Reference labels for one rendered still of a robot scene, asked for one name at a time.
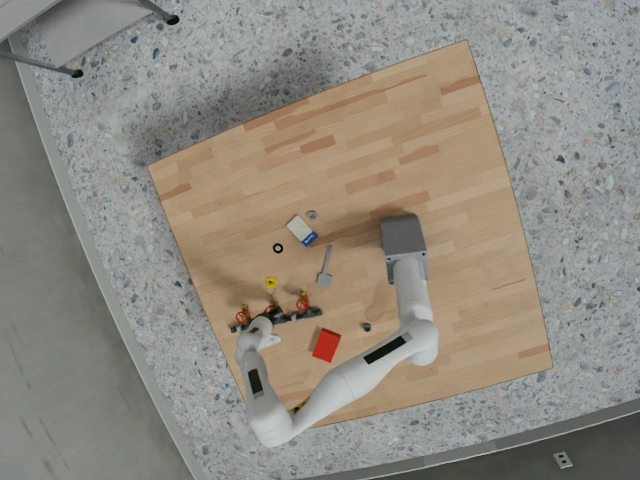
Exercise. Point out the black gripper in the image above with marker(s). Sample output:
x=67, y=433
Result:
x=273, y=317

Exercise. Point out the black pipe manifold with grey fittings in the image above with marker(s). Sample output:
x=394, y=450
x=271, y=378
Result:
x=294, y=317

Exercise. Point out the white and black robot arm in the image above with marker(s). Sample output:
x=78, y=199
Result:
x=267, y=415

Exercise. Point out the red rectangular block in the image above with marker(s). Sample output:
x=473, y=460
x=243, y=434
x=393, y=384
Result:
x=326, y=345

